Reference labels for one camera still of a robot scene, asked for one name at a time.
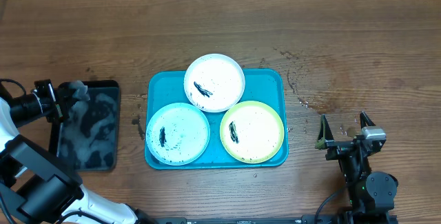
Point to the white plate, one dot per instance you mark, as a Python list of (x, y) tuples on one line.
[(214, 83)]

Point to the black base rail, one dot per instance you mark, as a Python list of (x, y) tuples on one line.
[(305, 219)]

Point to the teal plastic serving tray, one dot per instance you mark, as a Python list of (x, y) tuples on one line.
[(264, 85)]

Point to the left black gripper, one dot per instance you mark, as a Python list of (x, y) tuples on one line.
[(61, 102)]

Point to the yellow-green plate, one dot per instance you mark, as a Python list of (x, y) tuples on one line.
[(251, 132)]

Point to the black plastic water tray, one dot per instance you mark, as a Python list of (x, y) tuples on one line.
[(88, 139)]

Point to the green scouring sponge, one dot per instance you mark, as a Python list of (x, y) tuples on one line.
[(78, 91)]

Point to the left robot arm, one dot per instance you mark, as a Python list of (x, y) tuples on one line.
[(36, 185)]

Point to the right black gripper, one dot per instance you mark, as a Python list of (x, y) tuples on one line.
[(345, 145)]

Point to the light blue plate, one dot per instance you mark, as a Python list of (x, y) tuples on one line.
[(177, 134)]

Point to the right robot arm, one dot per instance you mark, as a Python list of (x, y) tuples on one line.
[(371, 194)]

